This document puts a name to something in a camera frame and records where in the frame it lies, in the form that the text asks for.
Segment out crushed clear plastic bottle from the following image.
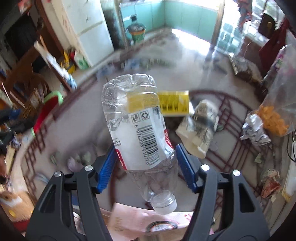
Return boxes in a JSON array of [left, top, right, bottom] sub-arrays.
[[101, 74, 179, 215]]

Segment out hanging plaid cloth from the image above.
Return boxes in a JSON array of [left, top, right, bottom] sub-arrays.
[[237, 0, 252, 32]]

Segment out red paper wrapper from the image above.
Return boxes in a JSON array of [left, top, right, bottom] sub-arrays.
[[261, 169, 282, 199]]

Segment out black power cable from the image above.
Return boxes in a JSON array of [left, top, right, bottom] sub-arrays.
[[286, 131, 296, 163]]

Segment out crushed patterned paper cup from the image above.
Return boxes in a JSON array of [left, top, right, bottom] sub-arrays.
[[176, 99, 219, 159]]

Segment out clear bag of orange snacks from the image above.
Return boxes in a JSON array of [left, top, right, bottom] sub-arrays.
[[256, 44, 295, 137]]

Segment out black hanging shoulder bag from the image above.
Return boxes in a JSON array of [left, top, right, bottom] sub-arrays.
[[258, 13, 275, 39]]

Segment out yellow medicine box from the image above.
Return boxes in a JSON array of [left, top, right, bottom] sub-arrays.
[[158, 90, 190, 116]]

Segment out dark snack packet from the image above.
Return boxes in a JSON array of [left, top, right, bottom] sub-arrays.
[[229, 55, 263, 85]]

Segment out white two-door refrigerator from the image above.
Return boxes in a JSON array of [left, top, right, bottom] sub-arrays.
[[41, 0, 114, 67]]

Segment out yellow toy truck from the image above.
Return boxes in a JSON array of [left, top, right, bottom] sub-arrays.
[[60, 51, 76, 74]]

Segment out silver foil wrapper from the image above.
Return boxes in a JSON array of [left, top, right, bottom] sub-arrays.
[[240, 114, 271, 146]]

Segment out hanging dark red garment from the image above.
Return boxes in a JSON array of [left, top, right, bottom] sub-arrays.
[[259, 17, 290, 74]]

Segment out green kitchen trash can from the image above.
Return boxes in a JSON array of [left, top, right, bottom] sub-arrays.
[[127, 15, 146, 45]]

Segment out teal kitchen cabinets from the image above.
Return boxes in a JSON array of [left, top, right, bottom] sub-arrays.
[[120, 1, 220, 42]]

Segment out red bin with green rim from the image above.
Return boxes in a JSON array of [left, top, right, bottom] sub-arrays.
[[31, 90, 64, 137]]

